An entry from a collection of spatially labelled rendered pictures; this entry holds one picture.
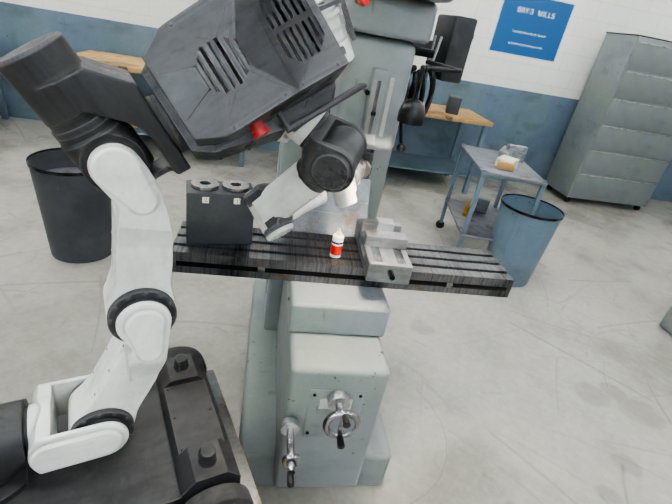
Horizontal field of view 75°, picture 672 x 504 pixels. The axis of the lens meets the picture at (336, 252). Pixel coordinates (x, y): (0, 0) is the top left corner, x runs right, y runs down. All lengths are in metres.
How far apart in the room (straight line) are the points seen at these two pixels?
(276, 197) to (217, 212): 0.53
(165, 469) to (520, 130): 5.98
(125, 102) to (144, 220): 0.22
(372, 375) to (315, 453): 0.40
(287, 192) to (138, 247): 0.33
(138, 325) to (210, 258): 0.54
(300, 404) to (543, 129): 5.77
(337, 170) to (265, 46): 0.26
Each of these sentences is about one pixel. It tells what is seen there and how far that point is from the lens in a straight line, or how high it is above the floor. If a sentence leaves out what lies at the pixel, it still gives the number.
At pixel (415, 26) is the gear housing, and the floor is 1.67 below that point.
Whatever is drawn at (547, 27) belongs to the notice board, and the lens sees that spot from 6.45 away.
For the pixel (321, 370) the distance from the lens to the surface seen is 1.40.
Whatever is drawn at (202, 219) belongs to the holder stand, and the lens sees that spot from 1.52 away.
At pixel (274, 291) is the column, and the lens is 2.15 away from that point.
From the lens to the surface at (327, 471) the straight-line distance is 1.78.
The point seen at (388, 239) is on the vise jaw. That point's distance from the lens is 1.53.
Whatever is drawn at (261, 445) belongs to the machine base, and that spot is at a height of 0.20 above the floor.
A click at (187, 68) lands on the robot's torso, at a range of 0.80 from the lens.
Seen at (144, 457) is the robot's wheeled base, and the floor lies 0.57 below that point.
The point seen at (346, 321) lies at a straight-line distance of 1.49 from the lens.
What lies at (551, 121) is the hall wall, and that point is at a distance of 6.75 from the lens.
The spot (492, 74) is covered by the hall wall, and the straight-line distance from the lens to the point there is 6.22.
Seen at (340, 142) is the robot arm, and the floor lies 1.44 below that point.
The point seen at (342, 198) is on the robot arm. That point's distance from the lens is 1.25.
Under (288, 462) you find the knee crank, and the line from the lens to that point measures 1.44.
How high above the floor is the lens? 1.66
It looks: 28 degrees down
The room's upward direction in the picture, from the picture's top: 11 degrees clockwise
